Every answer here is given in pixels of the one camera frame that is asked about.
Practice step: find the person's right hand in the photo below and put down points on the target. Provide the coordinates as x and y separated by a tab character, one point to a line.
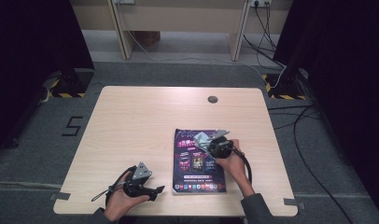
234	168

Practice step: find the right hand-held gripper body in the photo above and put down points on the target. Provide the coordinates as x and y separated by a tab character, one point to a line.
220	147

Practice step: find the black curtain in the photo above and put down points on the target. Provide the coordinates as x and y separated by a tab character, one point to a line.
349	77
29	62

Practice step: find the beige wooden desk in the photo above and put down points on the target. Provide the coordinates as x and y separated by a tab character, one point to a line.
178	18

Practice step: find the white wall socket with plugs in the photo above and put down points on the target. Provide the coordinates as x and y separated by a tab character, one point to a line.
260	2

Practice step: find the person's left hand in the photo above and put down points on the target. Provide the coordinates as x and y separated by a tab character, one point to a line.
117	203

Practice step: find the black stand base striped tape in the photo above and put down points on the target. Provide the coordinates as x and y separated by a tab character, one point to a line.
285	85
72	84

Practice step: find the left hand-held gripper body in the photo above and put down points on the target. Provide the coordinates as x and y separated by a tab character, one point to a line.
141	172

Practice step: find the glossy dark blue magazine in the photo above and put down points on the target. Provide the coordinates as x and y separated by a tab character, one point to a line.
193	168

